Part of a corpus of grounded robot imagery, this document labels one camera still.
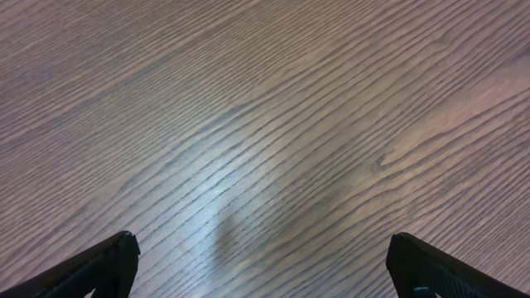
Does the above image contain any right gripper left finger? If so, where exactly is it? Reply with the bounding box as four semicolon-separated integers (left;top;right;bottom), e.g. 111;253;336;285
1;231;141;298

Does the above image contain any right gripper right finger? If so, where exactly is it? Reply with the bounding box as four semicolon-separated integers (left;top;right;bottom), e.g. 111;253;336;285
386;233;528;298

